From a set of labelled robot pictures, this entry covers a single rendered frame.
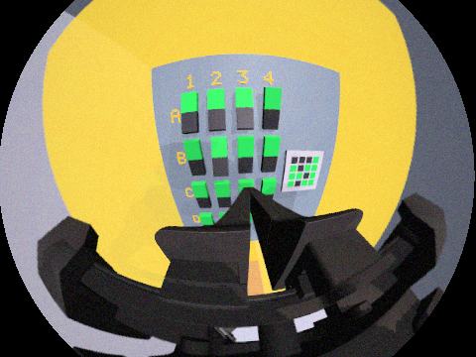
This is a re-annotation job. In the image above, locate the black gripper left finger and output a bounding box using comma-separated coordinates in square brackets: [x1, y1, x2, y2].
[155, 187, 251, 285]

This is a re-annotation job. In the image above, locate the grey switch panel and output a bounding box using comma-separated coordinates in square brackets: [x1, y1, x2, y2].
[151, 55, 341, 227]

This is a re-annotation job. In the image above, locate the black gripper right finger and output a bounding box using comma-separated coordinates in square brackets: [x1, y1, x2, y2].
[249, 187, 364, 291]

